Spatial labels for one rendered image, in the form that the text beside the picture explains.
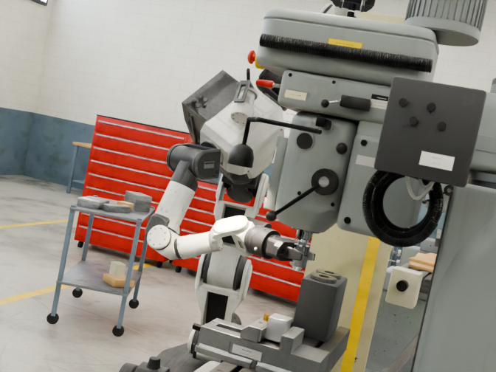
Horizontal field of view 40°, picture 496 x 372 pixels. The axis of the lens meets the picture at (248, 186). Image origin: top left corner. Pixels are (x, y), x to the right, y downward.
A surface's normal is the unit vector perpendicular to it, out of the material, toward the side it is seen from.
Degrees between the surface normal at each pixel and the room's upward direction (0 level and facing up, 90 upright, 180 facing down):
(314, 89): 90
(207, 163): 89
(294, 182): 90
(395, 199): 90
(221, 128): 57
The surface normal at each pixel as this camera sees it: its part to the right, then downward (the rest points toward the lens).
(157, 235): -0.32, -0.33
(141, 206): 0.57, 0.17
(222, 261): -0.11, -0.13
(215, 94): -0.02, -0.50
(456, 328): -0.31, -0.02
